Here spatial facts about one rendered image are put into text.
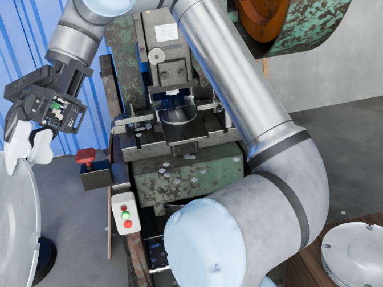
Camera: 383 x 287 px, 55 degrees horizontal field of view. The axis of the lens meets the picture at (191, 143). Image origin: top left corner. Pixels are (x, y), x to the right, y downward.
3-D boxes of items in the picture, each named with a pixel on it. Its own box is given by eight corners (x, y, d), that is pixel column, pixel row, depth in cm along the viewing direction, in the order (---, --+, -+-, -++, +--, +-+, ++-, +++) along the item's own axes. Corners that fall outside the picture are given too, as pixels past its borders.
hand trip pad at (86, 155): (100, 176, 119) (94, 156, 115) (81, 180, 118) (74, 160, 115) (100, 164, 125) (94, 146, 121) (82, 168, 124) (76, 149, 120)
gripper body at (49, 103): (37, 124, 55) (68, 52, 56) (8, 114, 60) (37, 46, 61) (76, 139, 61) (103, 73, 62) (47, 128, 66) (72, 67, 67)
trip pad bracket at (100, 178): (121, 211, 128) (109, 165, 118) (93, 217, 127) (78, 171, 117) (120, 200, 134) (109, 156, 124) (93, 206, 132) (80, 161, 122)
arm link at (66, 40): (47, 23, 61) (82, 47, 68) (36, 48, 61) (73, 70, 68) (74, 26, 57) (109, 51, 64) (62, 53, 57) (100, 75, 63)
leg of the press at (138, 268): (159, 314, 151) (113, 120, 105) (131, 320, 149) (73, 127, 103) (141, 184, 229) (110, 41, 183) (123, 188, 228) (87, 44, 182)
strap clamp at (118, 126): (155, 126, 141) (151, 102, 135) (111, 134, 139) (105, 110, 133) (153, 120, 146) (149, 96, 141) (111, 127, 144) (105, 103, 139)
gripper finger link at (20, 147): (8, 179, 55) (35, 123, 56) (-10, 168, 58) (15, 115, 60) (26, 183, 58) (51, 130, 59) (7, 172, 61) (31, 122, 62)
